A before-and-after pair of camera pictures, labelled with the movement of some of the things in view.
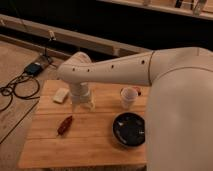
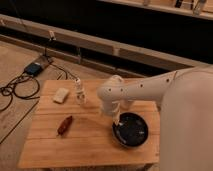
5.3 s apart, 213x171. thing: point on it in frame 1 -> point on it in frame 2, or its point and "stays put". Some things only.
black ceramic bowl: (129, 129) stays put
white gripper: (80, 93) -> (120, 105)
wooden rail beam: (34, 28) stays put
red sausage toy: (64, 125) stays put
